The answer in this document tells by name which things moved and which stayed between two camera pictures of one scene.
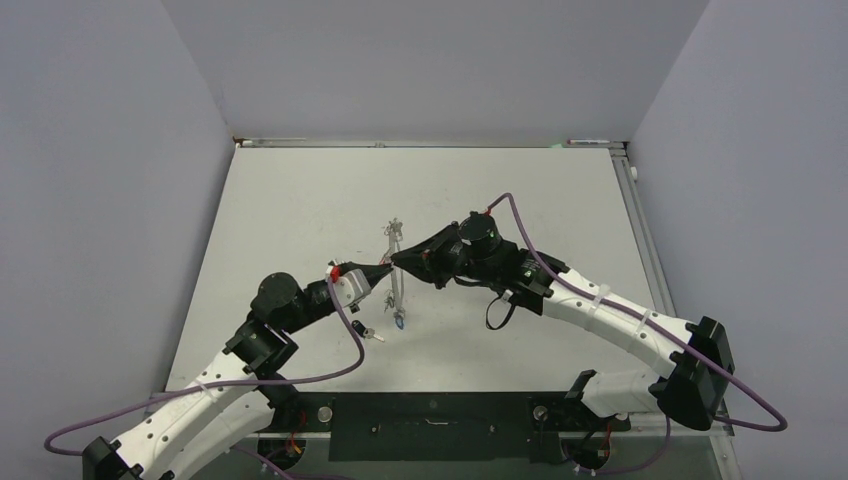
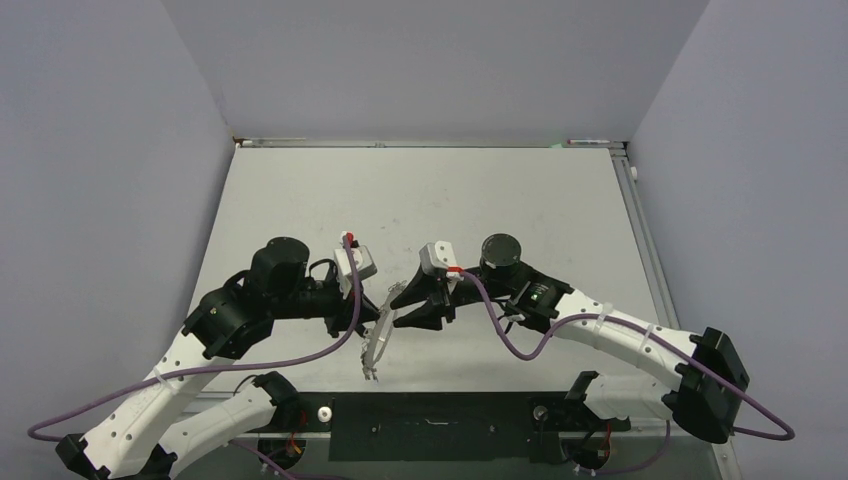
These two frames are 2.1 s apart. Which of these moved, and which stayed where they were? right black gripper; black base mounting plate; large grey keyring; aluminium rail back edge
Moved: large grey keyring; right black gripper
Stayed: black base mounting plate; aluminium rail back edge
